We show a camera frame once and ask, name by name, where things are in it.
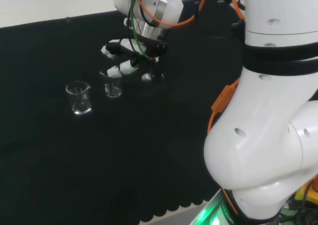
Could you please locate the small clear glass beaker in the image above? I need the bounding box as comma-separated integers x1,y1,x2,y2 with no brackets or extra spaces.
98,71,123,98

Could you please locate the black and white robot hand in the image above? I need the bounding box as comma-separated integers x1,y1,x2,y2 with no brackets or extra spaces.
100,37,167,78

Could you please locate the black bench cloth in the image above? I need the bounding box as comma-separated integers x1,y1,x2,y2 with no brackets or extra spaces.
0,0,246,225

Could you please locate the orange cable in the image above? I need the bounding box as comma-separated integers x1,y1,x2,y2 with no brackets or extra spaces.
136,0,211,27
230,0,246,21

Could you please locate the green cable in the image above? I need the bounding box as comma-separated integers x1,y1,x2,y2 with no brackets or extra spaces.
129,0,154,62

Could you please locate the yellow stop button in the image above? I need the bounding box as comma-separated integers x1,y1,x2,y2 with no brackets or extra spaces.
294,174,318,207

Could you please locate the orange cable holder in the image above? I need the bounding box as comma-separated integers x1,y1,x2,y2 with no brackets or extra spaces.
207,77,240,134

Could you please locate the large clear glass beaker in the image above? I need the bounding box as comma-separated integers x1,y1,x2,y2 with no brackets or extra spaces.
65,80,91,115

